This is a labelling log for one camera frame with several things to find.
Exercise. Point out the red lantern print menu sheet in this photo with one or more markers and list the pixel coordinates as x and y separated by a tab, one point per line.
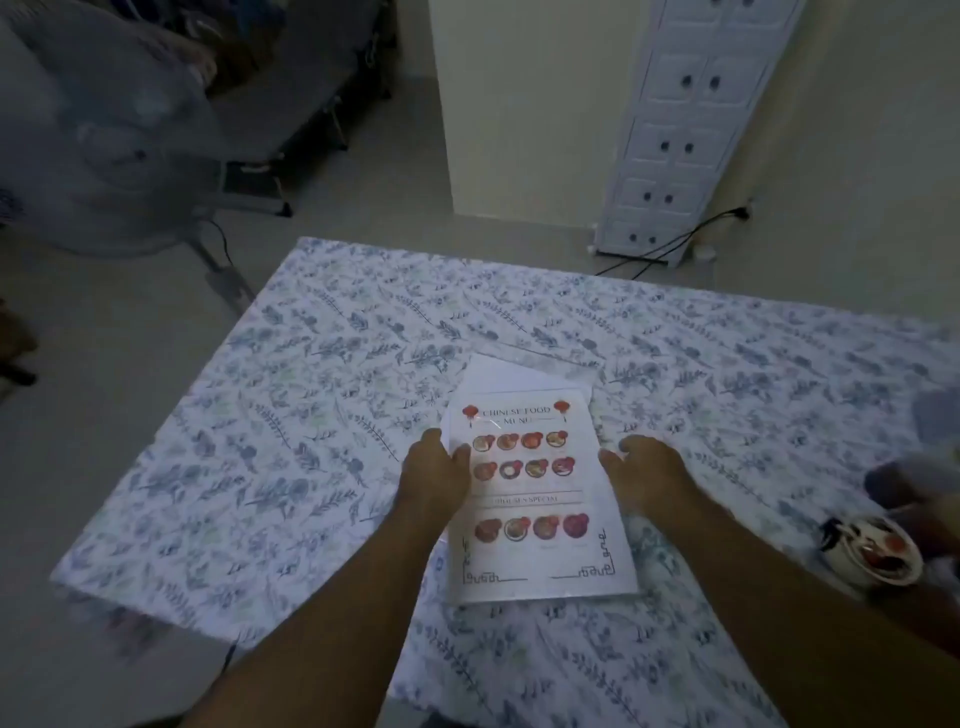
541	496

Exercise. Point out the person's right hand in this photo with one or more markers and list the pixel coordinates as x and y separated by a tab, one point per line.
646	472

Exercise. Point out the white drawer cabinet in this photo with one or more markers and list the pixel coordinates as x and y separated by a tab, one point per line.
697	112

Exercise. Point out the person's right forearm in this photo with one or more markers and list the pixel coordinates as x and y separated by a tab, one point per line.
765	615

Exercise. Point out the table with floral tablecloth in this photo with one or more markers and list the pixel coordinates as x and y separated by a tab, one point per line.
300	450

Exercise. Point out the person's left forearm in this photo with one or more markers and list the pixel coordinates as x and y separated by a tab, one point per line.
337	622

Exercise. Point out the pile of household clutter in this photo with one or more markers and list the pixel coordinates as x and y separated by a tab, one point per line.
225	45

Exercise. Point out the small white adapter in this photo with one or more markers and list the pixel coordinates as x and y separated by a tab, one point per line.
705	253

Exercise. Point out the white standing fan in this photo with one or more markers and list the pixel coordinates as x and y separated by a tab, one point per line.
112	150

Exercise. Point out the person's left hand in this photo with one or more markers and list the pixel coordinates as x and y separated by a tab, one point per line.
431	476

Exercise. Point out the grey folding cot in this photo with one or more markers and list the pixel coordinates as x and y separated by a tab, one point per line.
300	90

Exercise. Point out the wall socket with plug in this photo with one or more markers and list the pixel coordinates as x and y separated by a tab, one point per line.
742	211

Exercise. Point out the white patterned cup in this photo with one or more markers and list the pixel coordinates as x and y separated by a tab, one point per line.
874	551

